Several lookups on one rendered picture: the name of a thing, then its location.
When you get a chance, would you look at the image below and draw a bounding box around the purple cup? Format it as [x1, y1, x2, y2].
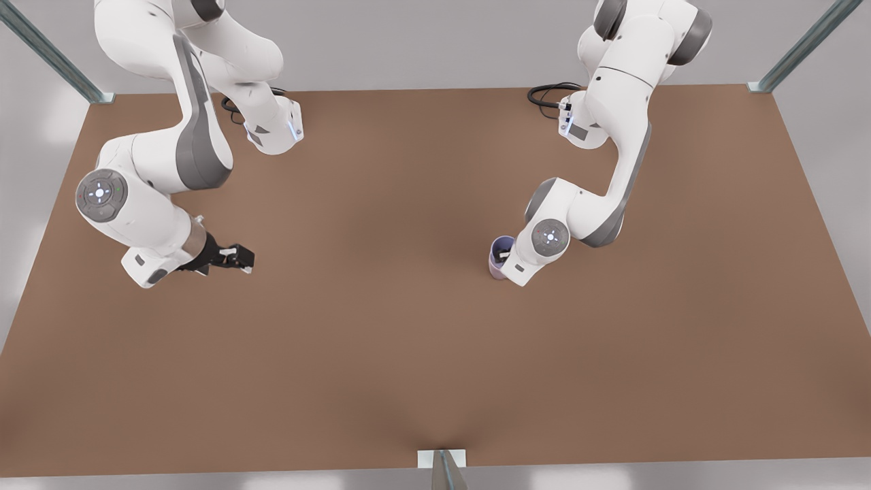
[489, 235, 518, 281]

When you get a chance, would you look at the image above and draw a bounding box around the black cable loop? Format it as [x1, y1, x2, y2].
[527, 82, 585, 120]
[220, 86, 288, 127]

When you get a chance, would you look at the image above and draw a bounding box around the silver frame post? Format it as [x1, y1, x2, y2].
[746, 0, 864, 94]
[0, 0, 116, 105]
[417, 448, 468, 490]

